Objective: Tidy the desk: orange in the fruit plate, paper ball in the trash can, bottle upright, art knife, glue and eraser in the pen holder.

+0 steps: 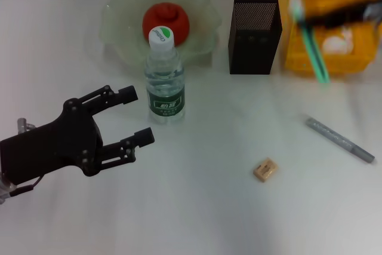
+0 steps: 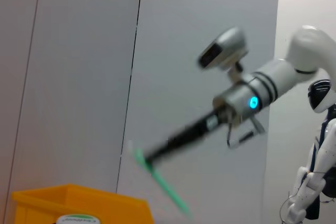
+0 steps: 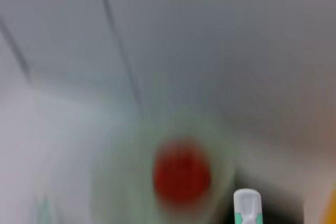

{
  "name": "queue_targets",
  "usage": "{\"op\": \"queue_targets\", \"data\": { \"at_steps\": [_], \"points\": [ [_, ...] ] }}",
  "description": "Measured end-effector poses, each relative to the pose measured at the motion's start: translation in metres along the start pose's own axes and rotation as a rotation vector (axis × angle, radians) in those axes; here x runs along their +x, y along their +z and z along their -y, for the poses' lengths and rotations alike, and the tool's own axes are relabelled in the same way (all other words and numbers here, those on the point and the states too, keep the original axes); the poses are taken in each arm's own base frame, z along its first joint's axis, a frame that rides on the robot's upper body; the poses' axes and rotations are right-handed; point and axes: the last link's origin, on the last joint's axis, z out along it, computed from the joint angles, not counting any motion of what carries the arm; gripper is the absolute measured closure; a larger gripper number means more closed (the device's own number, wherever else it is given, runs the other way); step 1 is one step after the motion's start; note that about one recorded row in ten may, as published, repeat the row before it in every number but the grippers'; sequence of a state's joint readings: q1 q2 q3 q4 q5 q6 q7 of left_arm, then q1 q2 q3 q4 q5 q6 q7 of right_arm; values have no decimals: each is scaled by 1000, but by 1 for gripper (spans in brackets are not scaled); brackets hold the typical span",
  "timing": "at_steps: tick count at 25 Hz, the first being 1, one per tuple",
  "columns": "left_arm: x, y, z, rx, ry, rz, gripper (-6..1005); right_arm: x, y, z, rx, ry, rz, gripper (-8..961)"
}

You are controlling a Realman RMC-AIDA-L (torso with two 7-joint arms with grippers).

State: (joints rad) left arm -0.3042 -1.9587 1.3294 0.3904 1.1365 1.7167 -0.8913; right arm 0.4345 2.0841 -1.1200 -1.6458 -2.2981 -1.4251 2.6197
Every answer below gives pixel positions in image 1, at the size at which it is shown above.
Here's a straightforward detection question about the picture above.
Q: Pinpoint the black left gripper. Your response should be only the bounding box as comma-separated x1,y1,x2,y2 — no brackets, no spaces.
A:
0,85,155,186

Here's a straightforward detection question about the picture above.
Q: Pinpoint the white paper ball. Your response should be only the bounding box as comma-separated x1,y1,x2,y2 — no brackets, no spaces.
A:
322,26,355,54

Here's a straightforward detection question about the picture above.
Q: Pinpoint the clear green-label water bottle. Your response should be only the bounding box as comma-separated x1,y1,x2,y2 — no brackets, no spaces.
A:
144,24,186,126

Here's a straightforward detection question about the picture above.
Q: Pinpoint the mint green utility knife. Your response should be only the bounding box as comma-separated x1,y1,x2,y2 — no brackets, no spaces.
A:
288,0,331,84

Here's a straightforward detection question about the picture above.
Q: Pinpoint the grey marker pen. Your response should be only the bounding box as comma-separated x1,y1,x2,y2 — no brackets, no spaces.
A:
304,116,376,164

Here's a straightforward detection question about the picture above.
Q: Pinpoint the small tan eraser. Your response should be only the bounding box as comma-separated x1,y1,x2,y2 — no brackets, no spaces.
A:
252,157,279,183

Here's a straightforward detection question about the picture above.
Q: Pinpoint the black mesh pen holder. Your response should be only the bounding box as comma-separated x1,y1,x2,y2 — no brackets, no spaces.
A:
227,0,283,75

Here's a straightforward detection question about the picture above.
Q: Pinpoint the green glass fruit plate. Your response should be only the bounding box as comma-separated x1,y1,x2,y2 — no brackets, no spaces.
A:
100,0,223,67

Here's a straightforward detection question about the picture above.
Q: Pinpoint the yellow plastic bin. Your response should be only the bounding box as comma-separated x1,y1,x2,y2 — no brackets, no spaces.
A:
280,0,382,77

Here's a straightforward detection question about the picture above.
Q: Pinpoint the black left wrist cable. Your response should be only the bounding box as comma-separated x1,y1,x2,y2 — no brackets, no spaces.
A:
8,174,45,198

